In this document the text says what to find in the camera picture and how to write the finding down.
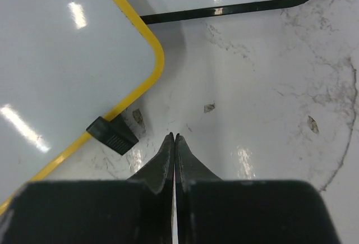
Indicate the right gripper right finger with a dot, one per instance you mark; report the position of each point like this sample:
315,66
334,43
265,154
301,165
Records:
212,210

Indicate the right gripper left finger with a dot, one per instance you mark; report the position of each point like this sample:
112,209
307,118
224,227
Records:
133,210

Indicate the small yellow-framed whiteboard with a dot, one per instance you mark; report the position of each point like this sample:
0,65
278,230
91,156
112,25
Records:
63,64

